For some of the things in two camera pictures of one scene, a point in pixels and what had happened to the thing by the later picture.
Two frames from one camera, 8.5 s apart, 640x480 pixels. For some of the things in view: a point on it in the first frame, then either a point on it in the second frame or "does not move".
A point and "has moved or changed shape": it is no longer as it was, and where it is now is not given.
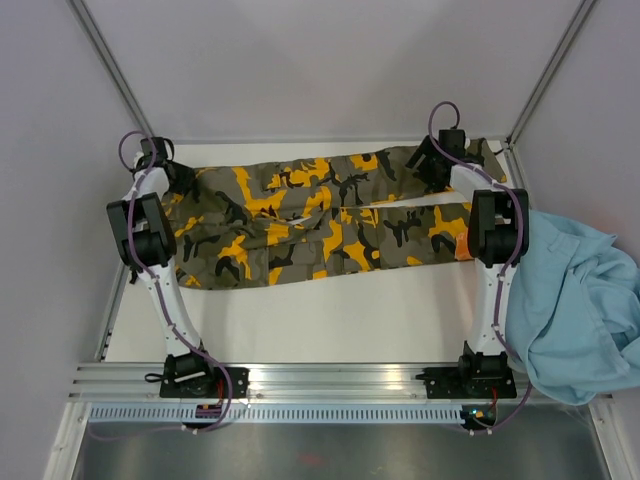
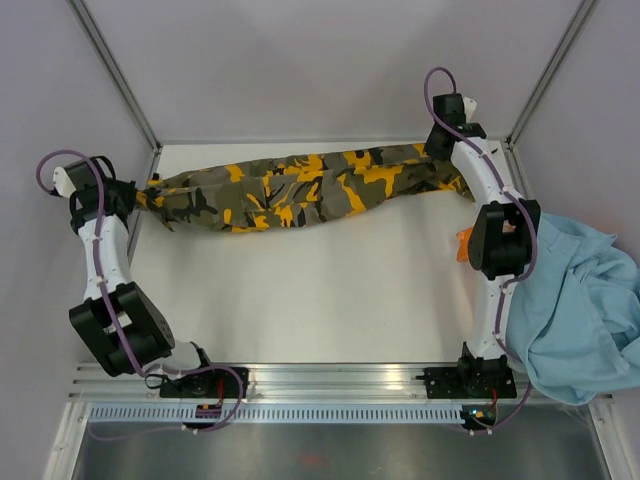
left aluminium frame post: x=112 y=66 does not move
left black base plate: x=201 y=377 does not move
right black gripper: x=428 y=150 to x=431 y=146
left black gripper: x=187 y=175 to x=128 y=194
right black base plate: x=476 y=377 does not move
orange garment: x=462 y=247 does not move
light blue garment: x=573 y=311 does not move
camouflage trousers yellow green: x=250 y=218 has moved or changed shape
